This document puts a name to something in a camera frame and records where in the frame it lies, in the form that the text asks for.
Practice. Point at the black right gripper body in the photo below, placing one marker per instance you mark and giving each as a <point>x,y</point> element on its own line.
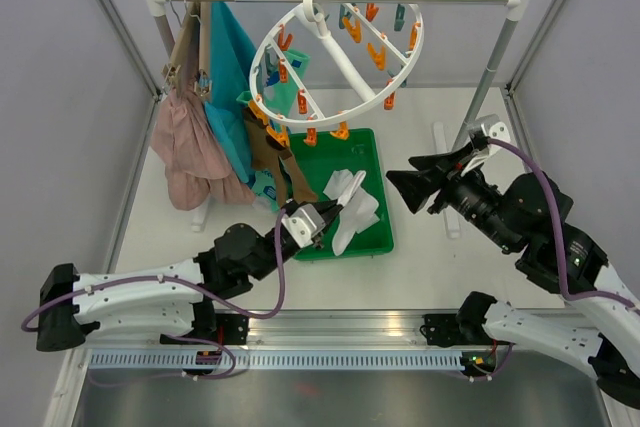
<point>470,195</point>

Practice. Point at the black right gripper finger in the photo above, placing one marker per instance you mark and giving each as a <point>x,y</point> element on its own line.
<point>440,164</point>
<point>415,187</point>

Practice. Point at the white black-striped sock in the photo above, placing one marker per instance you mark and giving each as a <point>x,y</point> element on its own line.
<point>358,209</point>

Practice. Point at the mint patterned sock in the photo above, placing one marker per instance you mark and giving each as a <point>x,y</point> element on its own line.
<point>280,97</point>
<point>261,182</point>

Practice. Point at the brown ribbed sock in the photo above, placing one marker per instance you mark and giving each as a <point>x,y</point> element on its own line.
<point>266,152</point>

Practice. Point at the white round clip hanger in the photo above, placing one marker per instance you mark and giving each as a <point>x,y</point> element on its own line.
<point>358,21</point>

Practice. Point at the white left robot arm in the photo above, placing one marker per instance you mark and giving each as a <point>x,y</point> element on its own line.
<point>175,303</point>

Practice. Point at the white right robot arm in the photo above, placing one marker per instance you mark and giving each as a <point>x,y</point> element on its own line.
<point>529,220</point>

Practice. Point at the beige wooden hanger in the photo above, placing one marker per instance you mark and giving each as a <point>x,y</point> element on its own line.
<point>203,87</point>
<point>181,70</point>

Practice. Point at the green plastic tray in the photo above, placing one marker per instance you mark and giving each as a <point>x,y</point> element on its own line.
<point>358,152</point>

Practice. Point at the pink garment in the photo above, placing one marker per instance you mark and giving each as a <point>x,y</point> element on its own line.
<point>196,166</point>

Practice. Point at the teal shirt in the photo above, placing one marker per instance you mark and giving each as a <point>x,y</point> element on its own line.
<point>232,53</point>

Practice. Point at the metal clothes rack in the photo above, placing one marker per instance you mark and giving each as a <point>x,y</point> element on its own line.
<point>515,12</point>

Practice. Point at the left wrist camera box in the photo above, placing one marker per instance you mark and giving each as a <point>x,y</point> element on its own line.
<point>304,224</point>

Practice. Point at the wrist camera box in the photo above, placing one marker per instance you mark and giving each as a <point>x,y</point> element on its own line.
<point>304,224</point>
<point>481,132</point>

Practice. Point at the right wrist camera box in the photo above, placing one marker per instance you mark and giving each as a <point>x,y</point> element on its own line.
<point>481,132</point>

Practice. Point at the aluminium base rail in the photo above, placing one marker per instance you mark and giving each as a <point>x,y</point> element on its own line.
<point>340,329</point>

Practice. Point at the white slotted cable duct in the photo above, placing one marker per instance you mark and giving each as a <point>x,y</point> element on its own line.
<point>426,360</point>

